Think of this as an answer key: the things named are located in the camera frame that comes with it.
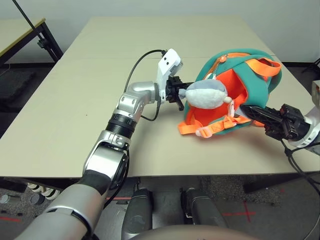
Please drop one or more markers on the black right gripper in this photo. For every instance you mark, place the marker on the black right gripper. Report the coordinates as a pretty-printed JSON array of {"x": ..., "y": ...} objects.
[{"x": 290, "y": 125}]

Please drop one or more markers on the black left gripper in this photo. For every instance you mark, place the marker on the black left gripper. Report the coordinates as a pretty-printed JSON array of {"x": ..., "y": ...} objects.
[{"x": 172, "y": 88}]

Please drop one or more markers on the teal and orange backpack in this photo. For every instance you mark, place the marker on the teal and orange backpack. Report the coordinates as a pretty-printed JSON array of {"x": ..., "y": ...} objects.
[{"x": 257, "y": 82}]

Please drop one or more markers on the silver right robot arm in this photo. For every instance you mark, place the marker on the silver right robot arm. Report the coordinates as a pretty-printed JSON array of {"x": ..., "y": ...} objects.
[{"x": 311, "y": 130}]

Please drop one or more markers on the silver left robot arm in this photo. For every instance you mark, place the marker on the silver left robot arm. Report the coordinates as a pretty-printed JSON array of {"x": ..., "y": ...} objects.
[{"x": 107, "y": 162}]

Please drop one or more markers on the grey white plush shark charm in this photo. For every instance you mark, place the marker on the grey white plush shark charm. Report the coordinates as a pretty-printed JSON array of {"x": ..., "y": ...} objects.
[{"x": 205, "y": 95}]

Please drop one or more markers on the grey robot right leg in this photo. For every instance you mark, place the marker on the grey robot right leg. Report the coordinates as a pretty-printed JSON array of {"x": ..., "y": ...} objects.
[{"x": 202, "y": 210}]

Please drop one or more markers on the grey robot leg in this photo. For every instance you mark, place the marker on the grey robot leg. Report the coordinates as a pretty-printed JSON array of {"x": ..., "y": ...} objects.
[
  {"x": 138, "y": 212},
  {"x": 202, "y": 210}
]

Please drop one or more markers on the grey robot left leg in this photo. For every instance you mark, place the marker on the grey robot left leg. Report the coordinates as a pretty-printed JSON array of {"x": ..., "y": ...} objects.
[{"x": 138, "y": 212}]

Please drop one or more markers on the beige robot torso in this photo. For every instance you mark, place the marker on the beige robot torso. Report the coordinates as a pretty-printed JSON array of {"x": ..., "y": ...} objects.
[{"x": 195, "y": 233}]

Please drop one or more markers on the black pole with clamp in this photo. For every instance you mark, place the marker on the black pole with clamp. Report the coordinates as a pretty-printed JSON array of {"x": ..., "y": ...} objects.
[{"x": 41, "y": 42}]

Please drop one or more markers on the white black striped sneaker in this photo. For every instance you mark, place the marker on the white black striped sneaker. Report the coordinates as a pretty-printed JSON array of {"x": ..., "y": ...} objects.
[{"x": 46, "y": 191}]

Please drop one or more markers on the dark grey floor mat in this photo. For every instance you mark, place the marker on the dark grey floor mat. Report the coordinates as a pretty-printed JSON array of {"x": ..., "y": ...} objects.
[{"x": 15, "y": 90}]

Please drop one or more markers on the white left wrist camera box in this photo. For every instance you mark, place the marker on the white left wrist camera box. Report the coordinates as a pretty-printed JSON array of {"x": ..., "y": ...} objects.
[{"x": 170, "y": 62}]

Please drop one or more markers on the side table with black frame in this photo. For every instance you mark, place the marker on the side table with black frame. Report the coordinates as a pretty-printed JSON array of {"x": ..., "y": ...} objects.
[{"x": 17, "y": 32}]

